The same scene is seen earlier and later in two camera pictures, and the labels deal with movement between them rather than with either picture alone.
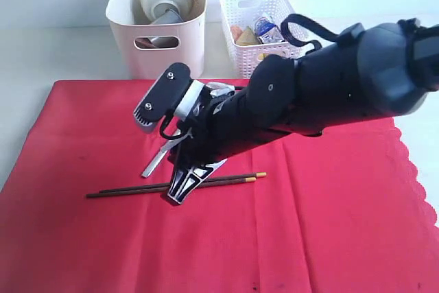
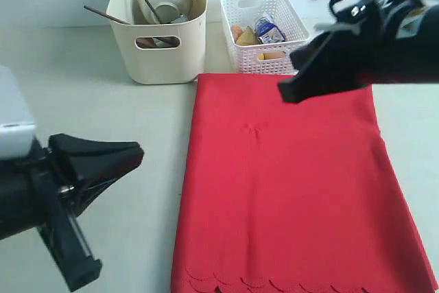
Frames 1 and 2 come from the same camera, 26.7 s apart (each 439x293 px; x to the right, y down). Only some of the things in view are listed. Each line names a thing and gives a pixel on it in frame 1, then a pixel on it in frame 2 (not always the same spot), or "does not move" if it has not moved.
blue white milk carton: (267, 31) does not move
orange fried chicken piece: (236, 31) does not move
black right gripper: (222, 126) to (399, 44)
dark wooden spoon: (145, 42) does not move
